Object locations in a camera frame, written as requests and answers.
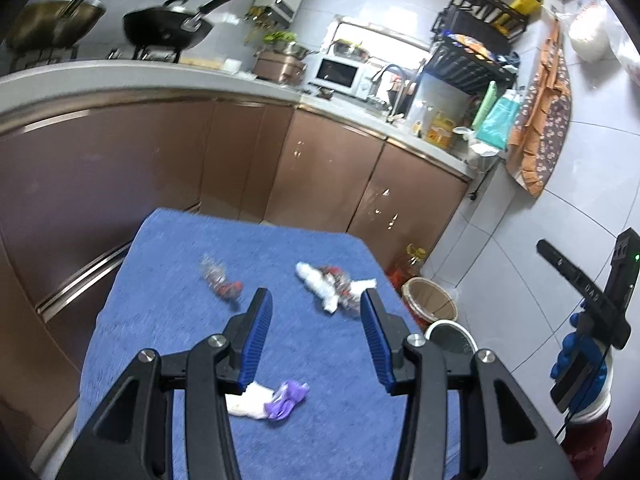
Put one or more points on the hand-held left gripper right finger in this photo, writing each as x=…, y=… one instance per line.
x=374, y=345

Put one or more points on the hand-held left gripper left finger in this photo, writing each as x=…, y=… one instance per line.
x=257, y=340

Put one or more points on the white purple wrapper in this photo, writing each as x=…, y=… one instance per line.
x=272, y=397

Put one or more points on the white rimmed steel bin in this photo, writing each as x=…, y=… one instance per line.
x=450, y=335

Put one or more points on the person's right forearm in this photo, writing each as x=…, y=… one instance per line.
x=587, y=445

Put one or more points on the person's right hand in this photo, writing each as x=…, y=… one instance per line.
x=562, y=360

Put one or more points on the blue towel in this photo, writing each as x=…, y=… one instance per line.
x=310, y=360

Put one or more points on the round wooden bin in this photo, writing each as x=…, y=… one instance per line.
x=430, y=300

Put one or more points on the yellow capped oil bottle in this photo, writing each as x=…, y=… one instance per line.
x=407, y=266

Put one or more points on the small white plastic bag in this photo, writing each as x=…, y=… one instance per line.
x=480, y=149

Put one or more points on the orange brown floral apron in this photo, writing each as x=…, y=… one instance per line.
x=542, y=110

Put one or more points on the teal plastic bag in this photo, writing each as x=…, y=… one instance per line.
x=497, y=117

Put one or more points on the copper kitchen cabinet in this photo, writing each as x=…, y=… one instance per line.
x=125, y=170

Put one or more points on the yellow detergent bottle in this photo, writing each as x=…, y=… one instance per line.
x=440, y=132

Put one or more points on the white spray bottle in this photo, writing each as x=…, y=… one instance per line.
x=419, y=121

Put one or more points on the steel faucet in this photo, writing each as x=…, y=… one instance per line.
x=397, y=95

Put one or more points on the blue cloth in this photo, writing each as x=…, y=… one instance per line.
x=510, y=62

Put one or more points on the black dish rack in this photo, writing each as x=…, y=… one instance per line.
x=465, y=70

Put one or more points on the large white plastic bag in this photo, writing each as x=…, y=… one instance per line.
x=592, y=35

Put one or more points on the white microwave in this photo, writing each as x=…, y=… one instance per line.
x=337, y=74

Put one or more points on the orange snack packet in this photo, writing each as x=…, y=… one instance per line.
x=470, y=42

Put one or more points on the steel saucepan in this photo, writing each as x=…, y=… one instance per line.
x=295, y=51

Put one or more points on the steel bowl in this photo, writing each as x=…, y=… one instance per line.
x=350, y=50

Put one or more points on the kitchen window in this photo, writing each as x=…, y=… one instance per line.
x=385, y=42

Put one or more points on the green leafy vegetable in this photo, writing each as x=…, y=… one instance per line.
x=280, y=37

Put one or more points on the black gas stove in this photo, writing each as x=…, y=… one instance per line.
x=150, y=54

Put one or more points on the yellow roll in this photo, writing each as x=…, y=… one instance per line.
x=525, y=2

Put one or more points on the brass heater pipes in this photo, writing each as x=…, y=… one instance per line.
x=260, y=15

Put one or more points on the black wok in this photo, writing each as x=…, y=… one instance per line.
x=165, y=27

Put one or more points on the brass wok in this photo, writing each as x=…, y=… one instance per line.
x=55, y=22

